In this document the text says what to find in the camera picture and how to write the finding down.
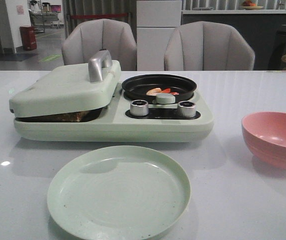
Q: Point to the mint green breakfast maker base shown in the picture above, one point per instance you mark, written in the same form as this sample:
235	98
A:
113	125

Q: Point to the left silver control knob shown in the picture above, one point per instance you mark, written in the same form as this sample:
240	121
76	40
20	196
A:
139	108

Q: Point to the black round frying pan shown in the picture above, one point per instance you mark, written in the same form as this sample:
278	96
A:
136	88

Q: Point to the pink bowl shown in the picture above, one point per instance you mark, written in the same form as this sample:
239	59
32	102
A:
264	134

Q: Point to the fruit plate on counter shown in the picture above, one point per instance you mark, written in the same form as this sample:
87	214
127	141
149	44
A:
250	5

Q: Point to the grey counter with white top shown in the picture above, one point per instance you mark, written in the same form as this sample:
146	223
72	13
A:
264	30

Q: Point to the silver control knob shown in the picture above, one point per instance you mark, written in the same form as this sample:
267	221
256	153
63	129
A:
186	109
139	108

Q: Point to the left grey upholstered chair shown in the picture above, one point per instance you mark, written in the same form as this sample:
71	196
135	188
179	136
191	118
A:
102	34

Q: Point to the mint green round plate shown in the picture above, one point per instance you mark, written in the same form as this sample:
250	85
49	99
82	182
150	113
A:
119	193

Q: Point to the cooked shrimp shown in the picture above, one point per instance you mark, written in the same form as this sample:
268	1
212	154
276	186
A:
154	91
168	90

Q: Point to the bread slice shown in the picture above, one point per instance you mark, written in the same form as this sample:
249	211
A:
62	117

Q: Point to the grey upholstered chair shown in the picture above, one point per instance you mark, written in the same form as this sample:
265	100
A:
209	46
102	34

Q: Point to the red bin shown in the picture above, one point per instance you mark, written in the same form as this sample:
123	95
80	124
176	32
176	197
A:
28	38

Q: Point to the right grey upholstered chair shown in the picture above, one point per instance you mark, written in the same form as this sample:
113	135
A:
209	46

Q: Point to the breakfast maker hinged lid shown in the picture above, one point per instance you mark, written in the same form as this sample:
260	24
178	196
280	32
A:
68	89

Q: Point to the white cabinet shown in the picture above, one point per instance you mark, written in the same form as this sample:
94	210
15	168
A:
155	21

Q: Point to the right silver control knob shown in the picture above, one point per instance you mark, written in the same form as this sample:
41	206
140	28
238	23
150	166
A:
186	109

